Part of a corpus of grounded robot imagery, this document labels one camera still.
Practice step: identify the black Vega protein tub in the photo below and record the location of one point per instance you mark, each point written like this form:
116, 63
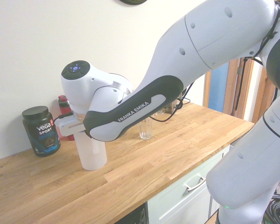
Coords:
40, 133

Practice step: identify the glass electric kettle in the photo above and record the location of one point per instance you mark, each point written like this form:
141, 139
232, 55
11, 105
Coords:
171, 108

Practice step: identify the wooden door frame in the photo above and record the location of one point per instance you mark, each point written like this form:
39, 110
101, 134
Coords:
232, 93

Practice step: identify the clear pitcher with blue lid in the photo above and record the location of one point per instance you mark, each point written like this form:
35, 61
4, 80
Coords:
91, 156

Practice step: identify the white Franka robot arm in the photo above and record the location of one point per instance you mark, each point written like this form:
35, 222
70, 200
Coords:
200, 46

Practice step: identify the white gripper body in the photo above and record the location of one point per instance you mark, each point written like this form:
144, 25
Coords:
68, 127

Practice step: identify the red water bottle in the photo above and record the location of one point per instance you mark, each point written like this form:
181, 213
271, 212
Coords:
63, 105

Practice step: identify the clear drinking glass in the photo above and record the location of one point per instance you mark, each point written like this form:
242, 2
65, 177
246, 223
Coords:
145, 130

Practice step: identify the black round wall object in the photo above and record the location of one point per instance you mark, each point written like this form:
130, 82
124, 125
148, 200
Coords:
133, 2

